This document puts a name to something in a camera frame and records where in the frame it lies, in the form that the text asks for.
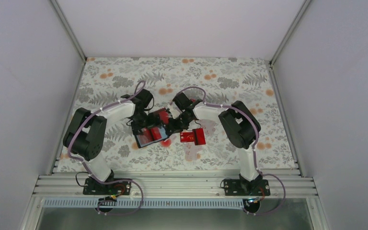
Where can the red card pile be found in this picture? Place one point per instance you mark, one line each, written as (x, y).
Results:
(143, 139)

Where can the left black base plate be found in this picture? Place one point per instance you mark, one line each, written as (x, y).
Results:
(92, 187)

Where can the white floral card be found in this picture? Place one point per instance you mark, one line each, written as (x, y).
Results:
(192, 152)

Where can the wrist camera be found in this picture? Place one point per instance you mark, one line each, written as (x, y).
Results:
(143, 101)
(183, 103)

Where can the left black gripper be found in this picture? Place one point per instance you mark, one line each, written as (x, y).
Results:
(134, 127)

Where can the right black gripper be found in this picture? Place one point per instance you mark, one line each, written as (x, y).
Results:
(173, 127)

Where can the red card left pair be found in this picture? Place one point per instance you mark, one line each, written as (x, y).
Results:
(163, 114)

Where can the aluminium rail frame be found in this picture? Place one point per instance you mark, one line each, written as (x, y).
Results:
(180, 184)

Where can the red chip card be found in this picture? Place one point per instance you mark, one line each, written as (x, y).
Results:
(187, 137)

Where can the black leather card holder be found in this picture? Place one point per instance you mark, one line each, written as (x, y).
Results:
(135, 132)

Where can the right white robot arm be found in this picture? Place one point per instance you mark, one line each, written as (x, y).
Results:
(240, 126)

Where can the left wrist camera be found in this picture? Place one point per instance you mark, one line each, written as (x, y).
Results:
(143, 101)

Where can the white card red circle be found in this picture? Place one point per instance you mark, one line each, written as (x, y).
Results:
(166, 143)

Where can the red card with stripe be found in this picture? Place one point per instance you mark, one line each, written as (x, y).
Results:
(158, 134)

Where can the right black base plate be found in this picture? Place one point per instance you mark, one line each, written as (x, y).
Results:
(236, 187)

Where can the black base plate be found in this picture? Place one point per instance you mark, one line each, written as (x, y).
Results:
(92, 187)
(236, 187)

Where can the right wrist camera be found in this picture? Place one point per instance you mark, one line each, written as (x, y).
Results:
(183, 103)

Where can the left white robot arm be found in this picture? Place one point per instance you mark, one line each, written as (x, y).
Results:
(84, 138)

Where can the grey slotted cable duct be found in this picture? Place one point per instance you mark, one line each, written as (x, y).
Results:
(146, 203)

